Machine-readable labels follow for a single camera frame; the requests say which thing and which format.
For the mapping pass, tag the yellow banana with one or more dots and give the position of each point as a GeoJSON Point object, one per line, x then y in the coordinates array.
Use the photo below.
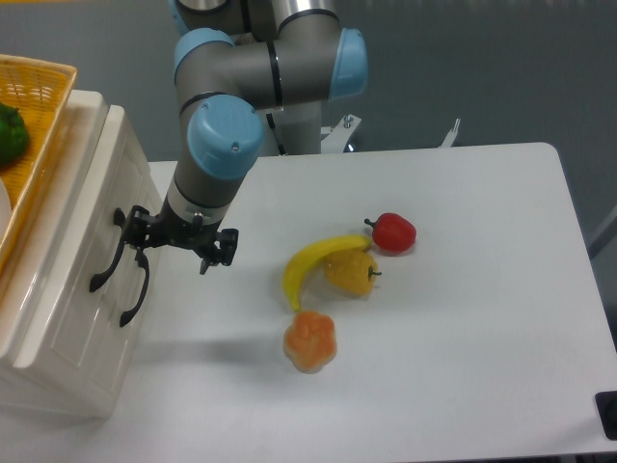
{"type": "Point", "coordinates": [303, 262]}

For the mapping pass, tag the white drawer cabinet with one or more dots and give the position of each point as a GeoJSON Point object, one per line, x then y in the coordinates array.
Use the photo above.
{"type": "Point", "coordinates": [51, 383]}

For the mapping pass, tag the white table clamp bracket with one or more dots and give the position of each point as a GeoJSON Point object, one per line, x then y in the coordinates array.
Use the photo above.
{"type": "Point", "coordinates": [451, 135]}

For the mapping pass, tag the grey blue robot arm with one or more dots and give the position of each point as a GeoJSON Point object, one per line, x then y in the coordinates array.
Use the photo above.
{"type": "Point", "coordinates": [233, 60]}

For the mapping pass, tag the black top drawer handle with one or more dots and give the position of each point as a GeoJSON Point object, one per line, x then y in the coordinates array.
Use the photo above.
{"type": "Point", "coordinates": [98, 280]}

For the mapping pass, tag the yellow woven basket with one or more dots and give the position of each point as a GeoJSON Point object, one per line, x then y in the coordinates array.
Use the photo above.
{"type": "Point", "coordinates": [39, 90]}

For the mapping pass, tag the white plate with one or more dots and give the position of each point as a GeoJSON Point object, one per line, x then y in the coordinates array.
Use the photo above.
{"type": "Point", "coordinates": [6, 210]}

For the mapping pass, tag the yellow bell pepper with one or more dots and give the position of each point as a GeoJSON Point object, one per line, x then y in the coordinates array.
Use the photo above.
{"type": "Point", "coordinates": [353, 271]}

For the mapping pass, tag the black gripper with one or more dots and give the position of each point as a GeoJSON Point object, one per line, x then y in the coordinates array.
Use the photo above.
{"type": "Point", "coordinates": [141, 231]}

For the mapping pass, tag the green bell pepper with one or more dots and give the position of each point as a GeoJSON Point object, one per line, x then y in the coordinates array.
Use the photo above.
{"type": "Point", "coordinates": [15, 137]}

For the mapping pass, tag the black drawer handle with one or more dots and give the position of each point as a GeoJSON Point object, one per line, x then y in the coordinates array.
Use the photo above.
{"type": "Point", "coordinates": [128, 315]}
{"type": "Point", "coordinates": [98, 280]}

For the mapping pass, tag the red bell pepper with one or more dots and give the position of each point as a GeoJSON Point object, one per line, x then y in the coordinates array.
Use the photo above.
{"type": "Point", "coordinates": [392, 233]}

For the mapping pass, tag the black bottom drawer handle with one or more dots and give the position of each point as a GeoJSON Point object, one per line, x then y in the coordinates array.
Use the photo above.
{"type": "Point", "coordinates": [128, 315]}

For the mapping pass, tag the black device at edge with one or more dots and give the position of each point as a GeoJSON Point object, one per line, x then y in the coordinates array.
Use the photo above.
{"type": "Point", "coordinates": [606, 403]}

